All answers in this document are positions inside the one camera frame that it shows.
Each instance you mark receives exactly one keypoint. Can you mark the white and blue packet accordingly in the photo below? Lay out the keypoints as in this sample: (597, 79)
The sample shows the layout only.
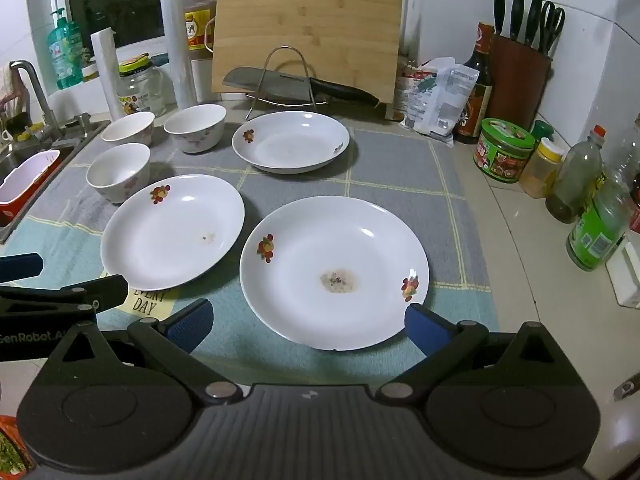
(445, 105)

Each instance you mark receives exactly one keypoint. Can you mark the metal faucet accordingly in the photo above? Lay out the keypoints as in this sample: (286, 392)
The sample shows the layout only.
(30, 80)

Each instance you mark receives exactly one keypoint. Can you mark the red and white packet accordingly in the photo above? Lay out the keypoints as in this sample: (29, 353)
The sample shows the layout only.
(410, 80)

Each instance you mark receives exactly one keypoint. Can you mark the glass jar with green lid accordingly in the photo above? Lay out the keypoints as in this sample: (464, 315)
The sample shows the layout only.
(145, 90)

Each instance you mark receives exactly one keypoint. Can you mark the floral patterned cloth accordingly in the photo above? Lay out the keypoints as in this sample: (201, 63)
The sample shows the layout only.
(12, 447)

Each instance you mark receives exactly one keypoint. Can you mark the blue-grey box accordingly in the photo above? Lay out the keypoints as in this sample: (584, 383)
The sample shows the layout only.
(159, 59)

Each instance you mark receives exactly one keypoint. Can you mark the green dish soap bottle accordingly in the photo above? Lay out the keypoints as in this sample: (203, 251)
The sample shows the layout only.
(65, 55)

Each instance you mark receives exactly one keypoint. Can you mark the bamboo cutting board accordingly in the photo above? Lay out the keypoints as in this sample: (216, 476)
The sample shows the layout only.
(310, 20)

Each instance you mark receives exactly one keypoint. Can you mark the green-label plastic bottle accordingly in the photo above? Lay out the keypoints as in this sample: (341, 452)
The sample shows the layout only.
(597, 225)

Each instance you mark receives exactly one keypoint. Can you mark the small white pot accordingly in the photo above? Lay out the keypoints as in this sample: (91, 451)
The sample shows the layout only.
(90, 71)

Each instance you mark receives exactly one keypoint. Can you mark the large stained white plate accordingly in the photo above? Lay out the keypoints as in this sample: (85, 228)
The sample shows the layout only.
(310, 240)

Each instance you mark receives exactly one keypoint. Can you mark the yellow sponge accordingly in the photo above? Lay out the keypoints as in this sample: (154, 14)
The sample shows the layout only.
(30, 132)

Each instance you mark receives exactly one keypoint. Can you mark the small white floral bowl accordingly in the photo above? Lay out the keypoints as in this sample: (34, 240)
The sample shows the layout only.
(120, 182)
(127, 127)

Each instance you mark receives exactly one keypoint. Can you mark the short plastic wrap roll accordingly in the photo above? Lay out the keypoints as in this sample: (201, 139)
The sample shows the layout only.
(106, 75)

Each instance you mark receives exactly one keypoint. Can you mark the green round tin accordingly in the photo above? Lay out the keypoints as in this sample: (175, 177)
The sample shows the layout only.
(502, 155)

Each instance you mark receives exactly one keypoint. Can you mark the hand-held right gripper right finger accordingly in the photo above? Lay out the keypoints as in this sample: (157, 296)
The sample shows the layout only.
(424, 329)

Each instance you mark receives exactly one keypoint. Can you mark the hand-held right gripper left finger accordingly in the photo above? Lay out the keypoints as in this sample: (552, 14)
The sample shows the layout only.
(192, 327)

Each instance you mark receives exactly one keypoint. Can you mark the pink dish cloth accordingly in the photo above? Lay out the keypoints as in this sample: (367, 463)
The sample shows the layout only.
(11, 85)

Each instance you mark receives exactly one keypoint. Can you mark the clear plastic bottle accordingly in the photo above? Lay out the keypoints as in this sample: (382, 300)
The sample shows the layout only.
(629, 150)

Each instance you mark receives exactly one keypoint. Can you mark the dark window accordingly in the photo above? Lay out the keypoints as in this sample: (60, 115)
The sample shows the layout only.
(120, 0)

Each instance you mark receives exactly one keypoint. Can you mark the grey checked dish mat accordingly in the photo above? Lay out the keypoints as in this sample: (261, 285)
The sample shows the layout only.
(390, 185)

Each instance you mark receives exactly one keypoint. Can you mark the red and white basket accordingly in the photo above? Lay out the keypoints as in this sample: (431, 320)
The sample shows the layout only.
(25, 180)

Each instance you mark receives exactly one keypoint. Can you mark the tall plastic wrap roll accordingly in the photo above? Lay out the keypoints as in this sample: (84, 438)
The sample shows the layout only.
(177, 50)

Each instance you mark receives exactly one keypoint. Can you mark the large white floral bowl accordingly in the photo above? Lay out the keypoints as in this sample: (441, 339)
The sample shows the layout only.
(195, 137)

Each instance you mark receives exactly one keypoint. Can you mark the yellow-lid spice jar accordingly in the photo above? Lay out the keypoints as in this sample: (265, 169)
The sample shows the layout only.
(540, 170)

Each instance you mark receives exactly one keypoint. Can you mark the dark soy sauce bottle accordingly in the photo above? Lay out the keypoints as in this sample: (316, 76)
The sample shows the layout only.
(475, 105)

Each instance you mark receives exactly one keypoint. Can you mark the metal sink dispenser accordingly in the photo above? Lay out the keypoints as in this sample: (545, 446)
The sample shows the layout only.
(83, 122)

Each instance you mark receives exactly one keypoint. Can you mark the red-capped clear bottle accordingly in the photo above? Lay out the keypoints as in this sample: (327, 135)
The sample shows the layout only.
(575, 180)

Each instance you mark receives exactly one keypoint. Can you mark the white box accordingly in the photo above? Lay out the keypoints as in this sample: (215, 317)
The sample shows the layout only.
(627, 275)

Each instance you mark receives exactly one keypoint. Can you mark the green lidded container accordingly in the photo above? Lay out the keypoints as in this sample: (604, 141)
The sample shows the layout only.
(542, 130)

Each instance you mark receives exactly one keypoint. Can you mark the white fruit-print plate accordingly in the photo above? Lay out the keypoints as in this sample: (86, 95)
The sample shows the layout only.
(295, 140)
(170, 230)

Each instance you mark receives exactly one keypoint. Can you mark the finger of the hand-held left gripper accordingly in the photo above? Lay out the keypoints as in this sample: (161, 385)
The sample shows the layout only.
(20, 266)
(102, 290)

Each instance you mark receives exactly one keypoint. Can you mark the yellow-capped cooking oil bottle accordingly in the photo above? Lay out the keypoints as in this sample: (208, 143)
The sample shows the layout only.
(197, 25)

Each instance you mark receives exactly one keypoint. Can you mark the black kitchen scissors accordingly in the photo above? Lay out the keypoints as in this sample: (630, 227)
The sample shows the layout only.
(551, 25)

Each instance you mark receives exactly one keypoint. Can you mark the brown knife block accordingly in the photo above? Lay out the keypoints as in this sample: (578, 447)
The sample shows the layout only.
(515, 85)

